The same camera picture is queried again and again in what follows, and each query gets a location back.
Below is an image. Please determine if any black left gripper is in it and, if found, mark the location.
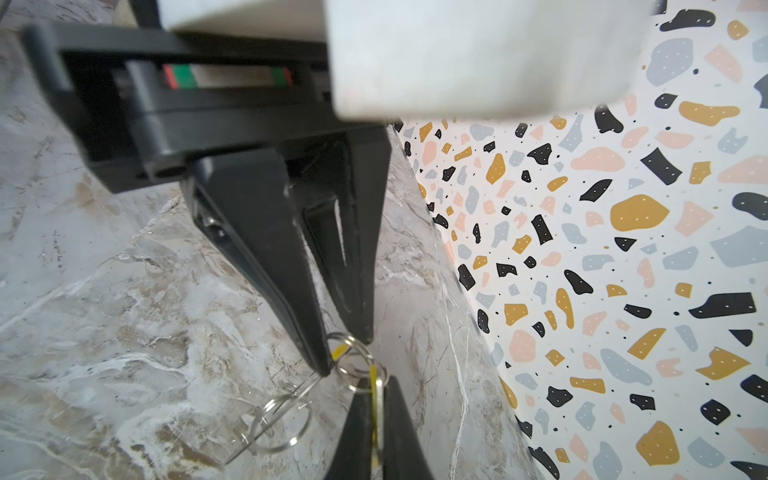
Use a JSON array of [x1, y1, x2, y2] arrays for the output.
[[20, 22, 390, 376]]

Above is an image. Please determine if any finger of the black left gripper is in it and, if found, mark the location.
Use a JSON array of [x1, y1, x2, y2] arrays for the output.
[[290, 126, 391, 344]]

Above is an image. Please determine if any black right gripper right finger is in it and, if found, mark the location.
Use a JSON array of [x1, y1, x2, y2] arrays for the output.
[[383, 376, 433, 480]]

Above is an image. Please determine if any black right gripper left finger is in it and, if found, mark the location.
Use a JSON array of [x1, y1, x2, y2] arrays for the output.
[[324, 395, 373, 480]]

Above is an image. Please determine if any yellow capped key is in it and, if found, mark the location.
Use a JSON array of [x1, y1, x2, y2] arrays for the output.
[[329, 338, 386, 472]]

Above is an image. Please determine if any metal keyring with keys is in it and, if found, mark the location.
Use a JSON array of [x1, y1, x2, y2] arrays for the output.
[[224, 332, 354, 466]]

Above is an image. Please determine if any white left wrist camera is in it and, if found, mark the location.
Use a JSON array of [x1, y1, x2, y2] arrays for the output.
[[158, 0, 658, 120]]

